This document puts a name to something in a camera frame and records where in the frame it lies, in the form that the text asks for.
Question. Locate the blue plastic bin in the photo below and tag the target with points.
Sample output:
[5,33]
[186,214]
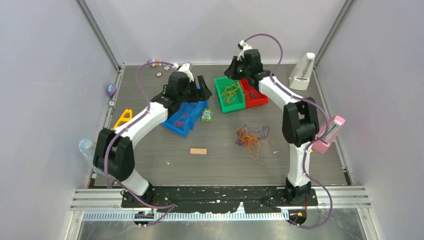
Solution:
[184,120]

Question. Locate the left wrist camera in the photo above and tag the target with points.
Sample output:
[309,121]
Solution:
[185,68]

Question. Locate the red plastic bin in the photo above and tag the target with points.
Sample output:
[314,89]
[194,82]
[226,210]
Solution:
[252,97]

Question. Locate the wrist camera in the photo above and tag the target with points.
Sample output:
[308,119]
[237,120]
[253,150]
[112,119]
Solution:
[243,46]
[185,68]

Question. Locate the clear plastic bottle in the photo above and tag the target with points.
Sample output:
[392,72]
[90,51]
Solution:
[87,148]

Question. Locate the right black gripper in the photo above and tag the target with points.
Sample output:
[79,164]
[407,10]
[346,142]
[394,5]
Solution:
[230,72]

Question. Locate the pink metronome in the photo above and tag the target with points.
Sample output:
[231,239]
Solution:
[335,125]

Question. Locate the wooden block centre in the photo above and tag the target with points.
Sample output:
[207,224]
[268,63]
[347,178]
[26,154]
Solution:
[198,151]

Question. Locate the white metronome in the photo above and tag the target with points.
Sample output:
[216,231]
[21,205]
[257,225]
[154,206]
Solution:
[300,76]

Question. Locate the green plastic bin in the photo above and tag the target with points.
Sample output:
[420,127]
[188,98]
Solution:
[230,95]

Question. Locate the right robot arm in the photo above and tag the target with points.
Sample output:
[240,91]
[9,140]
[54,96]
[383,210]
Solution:
[300,123]

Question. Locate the purple round toy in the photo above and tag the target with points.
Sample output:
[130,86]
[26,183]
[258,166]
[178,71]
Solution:
[111,90]

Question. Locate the green owl tile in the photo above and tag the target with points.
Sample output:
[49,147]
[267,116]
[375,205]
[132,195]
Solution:
[207,115]

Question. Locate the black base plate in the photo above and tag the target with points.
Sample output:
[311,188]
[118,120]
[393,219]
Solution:
[225,199]

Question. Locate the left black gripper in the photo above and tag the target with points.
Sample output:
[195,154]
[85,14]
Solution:
[204,94]

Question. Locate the small figurine toy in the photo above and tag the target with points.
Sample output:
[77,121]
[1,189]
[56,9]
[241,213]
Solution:
[154,63]

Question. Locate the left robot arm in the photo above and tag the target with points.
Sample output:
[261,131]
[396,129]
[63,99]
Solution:
[114,151]

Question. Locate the yellow triangle toy left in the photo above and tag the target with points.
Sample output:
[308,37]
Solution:
[125,117]

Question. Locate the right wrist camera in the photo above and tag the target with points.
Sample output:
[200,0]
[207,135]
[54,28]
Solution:
[243,46]

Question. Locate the small round token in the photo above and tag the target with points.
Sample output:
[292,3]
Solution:
[159,74]

